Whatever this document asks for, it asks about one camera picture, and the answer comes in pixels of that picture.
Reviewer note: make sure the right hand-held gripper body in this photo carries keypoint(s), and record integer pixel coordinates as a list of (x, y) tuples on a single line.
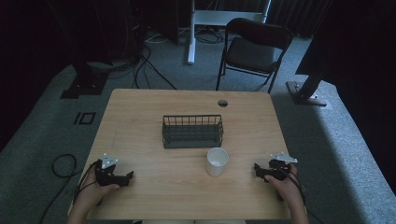
[(278, 169)]

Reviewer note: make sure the black folding chair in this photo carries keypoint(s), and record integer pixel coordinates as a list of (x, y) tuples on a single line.
[(253, 53)]

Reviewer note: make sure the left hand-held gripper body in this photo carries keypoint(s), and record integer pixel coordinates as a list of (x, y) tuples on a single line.
[(105, 174)]

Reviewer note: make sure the person's left hand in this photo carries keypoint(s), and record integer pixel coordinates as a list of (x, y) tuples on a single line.
[(95, 193)]

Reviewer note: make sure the white desk frame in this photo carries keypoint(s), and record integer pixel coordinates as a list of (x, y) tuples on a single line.
[(218, 17)]

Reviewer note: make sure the person's right hand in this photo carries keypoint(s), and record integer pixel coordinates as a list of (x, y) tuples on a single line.
[(285, 188)]

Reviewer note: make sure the white cup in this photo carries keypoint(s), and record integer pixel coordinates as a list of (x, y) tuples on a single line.
[(216, 163)]

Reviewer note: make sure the black metal stand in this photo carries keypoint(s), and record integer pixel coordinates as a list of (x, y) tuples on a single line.
[(306, 90), (85, 81)]

